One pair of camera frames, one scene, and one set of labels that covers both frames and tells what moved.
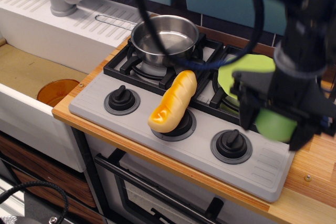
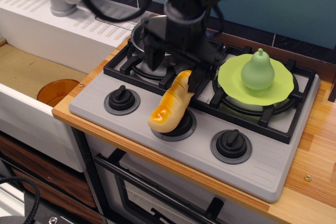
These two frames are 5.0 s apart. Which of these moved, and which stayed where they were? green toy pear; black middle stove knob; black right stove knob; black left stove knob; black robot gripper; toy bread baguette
Moved: green toy pear; black robot gripper
Stayed: black right stove knob; toy bread baguette; black left stove knob; black middle stove knob
